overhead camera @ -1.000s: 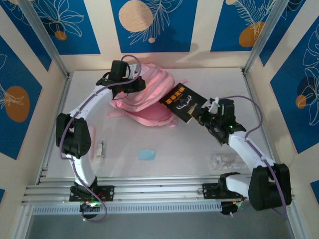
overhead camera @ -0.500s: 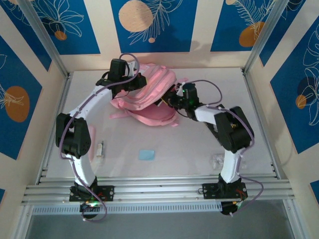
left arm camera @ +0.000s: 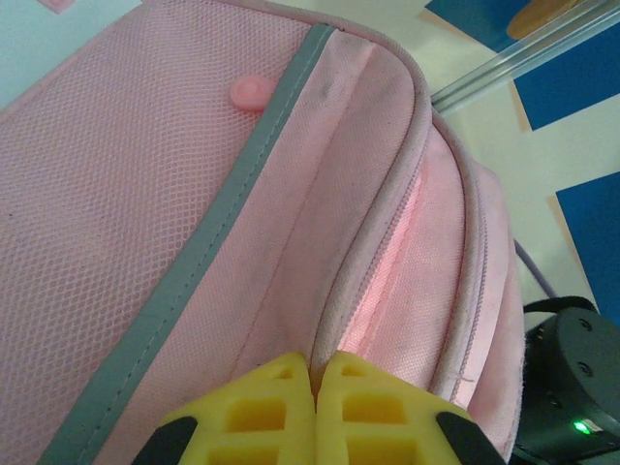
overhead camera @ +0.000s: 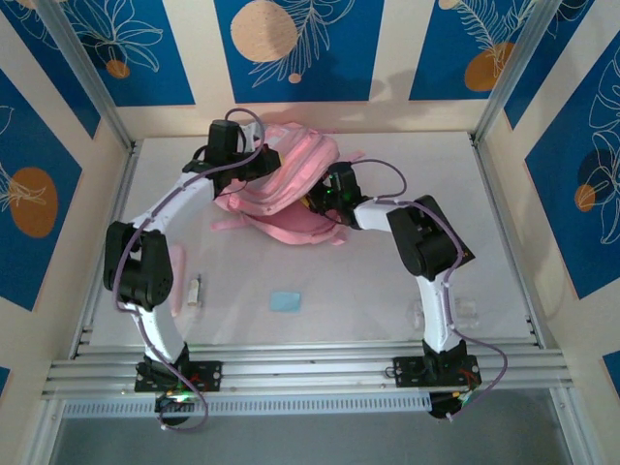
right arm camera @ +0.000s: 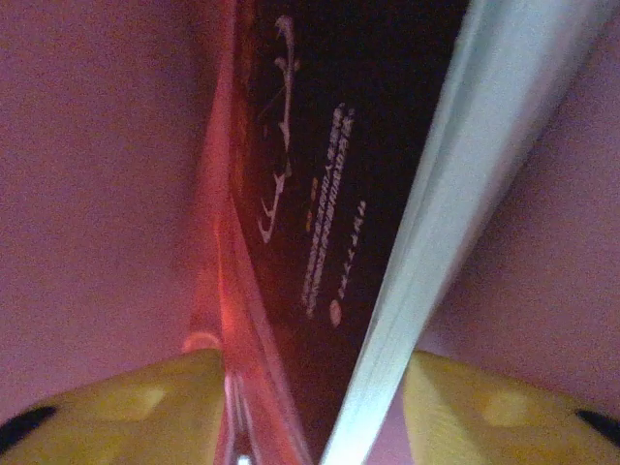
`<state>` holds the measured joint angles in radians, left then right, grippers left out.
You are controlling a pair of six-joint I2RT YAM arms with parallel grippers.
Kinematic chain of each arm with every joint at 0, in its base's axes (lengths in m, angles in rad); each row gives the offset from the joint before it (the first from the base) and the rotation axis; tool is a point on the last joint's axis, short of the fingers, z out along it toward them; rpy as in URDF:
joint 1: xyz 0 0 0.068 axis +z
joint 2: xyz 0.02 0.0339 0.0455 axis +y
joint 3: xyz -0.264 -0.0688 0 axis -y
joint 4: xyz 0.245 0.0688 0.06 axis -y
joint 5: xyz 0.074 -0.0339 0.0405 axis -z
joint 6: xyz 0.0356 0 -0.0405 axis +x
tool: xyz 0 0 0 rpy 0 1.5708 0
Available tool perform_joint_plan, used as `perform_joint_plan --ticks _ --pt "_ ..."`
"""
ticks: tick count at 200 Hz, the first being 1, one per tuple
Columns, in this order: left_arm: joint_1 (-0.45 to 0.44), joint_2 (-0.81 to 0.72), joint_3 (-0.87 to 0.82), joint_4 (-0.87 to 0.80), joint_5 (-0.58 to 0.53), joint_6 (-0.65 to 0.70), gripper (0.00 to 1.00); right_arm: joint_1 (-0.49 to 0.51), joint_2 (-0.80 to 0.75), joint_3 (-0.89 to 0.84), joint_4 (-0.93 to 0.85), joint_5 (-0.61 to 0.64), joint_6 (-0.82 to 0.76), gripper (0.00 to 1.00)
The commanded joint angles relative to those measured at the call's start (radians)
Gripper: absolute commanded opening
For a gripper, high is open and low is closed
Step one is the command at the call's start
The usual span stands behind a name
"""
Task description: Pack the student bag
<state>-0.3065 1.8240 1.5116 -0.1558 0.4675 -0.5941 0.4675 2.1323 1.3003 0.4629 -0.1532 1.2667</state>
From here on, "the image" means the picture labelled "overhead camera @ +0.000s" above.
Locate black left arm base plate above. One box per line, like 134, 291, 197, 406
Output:
134, 359, 224, 394

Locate clear plastic bag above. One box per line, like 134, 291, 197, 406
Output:
411, 294, 479, 330

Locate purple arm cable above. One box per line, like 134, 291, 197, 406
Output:
111, 107, 267, 433
348, 159, 509, 420

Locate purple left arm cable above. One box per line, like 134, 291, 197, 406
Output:
111, 107, 267, 433

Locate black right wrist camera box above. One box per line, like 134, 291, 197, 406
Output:
328, 162, 358, 189

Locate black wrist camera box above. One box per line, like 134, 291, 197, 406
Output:
328, 162, 358, 189
206, 119, 264, 157

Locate aluminium front frame rails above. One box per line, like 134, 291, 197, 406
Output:
41, 340, 576, 402

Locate pink student backpack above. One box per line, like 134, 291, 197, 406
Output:
210, 121, 367, 247

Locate light blue notepad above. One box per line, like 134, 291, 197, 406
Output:
269, 290, 302, 314

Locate grey slotted cable duct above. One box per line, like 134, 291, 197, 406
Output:
61, 392, 433, 419

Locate aluminium frame post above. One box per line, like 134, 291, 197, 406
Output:
472, 0, 553, 146
36, 0, 140, 154

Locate pink pencil case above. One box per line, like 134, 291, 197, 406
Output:
169, 245, 188, 319

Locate aluminium side rail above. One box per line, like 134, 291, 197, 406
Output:
70, 139, 144, 359
469, 135, 546, 349

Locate clear case with beige eraser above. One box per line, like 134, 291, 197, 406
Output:
187, 273, 204, 308

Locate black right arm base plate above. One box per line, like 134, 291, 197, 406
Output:
392, 355, 481, 389

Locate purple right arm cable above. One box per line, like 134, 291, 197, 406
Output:
348, 159, 509, 420

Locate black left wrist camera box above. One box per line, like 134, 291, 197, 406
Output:
206, 119, 264, 157

